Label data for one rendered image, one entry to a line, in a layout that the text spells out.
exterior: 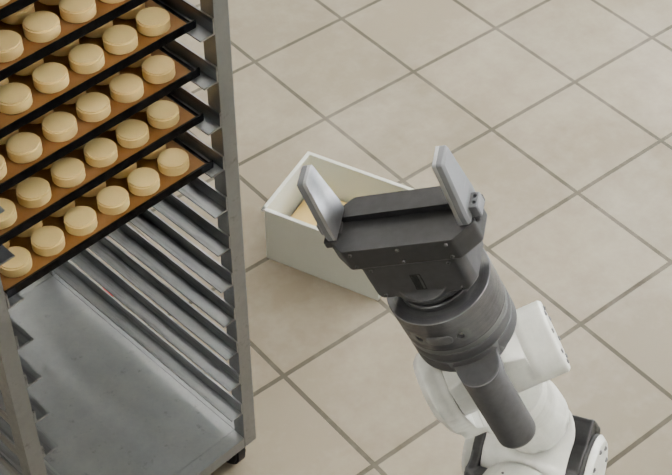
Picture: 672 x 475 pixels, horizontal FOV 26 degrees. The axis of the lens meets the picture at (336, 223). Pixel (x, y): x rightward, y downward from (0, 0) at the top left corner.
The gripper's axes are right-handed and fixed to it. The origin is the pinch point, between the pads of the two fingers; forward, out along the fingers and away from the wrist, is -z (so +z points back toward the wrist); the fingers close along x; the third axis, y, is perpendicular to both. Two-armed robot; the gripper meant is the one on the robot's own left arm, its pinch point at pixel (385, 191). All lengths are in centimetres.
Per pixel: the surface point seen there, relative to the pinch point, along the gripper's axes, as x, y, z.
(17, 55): -76, -58, 27
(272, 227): -111, -127, 144
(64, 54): -79, -69, 38
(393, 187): -87, -141, 152
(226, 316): -87, -71, 104
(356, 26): -117, -216, 166
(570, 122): -59, -187, 186
